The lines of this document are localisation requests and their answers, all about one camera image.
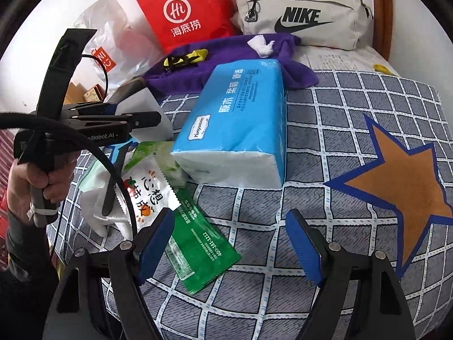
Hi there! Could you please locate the green and white plastic bag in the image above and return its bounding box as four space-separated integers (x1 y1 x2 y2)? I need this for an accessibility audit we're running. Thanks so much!
78 141 190 239

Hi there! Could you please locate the black and yellow strap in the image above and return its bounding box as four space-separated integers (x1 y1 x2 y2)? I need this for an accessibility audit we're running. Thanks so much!
162 51 209 71

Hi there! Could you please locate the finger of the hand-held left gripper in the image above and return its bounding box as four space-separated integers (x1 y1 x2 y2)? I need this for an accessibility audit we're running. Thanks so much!
65 102 163 131
102 141 139 217

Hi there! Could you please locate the grey checkered star blanket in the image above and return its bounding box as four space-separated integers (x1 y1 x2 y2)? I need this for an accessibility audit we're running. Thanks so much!
57 48 453 340

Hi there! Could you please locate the white snack packet orange print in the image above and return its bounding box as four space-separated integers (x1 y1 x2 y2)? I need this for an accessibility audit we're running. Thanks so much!
119 158 182 234

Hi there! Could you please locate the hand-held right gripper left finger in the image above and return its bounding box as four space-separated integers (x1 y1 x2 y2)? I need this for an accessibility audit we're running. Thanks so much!
46 207 176 340

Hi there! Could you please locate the person's left hand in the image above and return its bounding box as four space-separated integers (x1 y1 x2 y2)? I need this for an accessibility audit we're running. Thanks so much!
7 159 76 225

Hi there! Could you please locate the blue tissue pack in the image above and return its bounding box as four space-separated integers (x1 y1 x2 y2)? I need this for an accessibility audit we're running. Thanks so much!
170 59 288 190

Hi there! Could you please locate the patterned brown box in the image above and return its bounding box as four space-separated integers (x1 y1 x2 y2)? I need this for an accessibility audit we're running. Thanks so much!
83 84 106 103

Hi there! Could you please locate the green sachet packet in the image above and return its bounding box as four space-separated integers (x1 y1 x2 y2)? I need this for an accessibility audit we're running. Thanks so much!
164 188 243 293

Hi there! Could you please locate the thin black cable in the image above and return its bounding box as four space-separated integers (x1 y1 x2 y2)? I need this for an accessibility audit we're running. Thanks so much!
81 54 110 94

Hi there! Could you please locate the white quilted bedsheet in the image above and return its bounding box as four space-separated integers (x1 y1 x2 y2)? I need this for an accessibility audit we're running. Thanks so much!
294 44 400 77

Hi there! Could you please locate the purple cloth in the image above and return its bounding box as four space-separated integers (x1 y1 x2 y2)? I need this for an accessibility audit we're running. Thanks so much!
143 33 319 97

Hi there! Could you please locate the crumpled white tissue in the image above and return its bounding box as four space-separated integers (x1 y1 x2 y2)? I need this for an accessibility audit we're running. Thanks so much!
247 35 275 58

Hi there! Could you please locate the white plastic bag red logo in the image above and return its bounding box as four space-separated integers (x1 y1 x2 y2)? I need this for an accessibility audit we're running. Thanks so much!
72 0 167 92

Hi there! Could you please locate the person's left forearm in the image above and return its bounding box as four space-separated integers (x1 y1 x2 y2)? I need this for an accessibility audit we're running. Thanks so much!
0 210 61 326

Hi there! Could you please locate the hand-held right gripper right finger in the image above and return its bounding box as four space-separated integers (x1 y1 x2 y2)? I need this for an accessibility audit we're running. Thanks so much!
284 208 417 340

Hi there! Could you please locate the wooden headboard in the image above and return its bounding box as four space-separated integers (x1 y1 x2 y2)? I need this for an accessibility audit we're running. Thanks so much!
370 0 394 61

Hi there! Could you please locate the plain wooden box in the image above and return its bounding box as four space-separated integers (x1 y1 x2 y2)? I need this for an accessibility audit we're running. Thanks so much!
65 82 86 106

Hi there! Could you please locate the red paper bag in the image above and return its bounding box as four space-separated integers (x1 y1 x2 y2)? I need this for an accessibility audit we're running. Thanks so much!
134 0 243 54

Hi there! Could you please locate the beige waist bag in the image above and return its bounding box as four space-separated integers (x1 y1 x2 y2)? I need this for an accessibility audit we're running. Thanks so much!
235 0 375 51

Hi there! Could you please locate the red striped cloth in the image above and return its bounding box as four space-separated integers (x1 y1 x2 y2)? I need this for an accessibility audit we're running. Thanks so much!
0 129 20 172

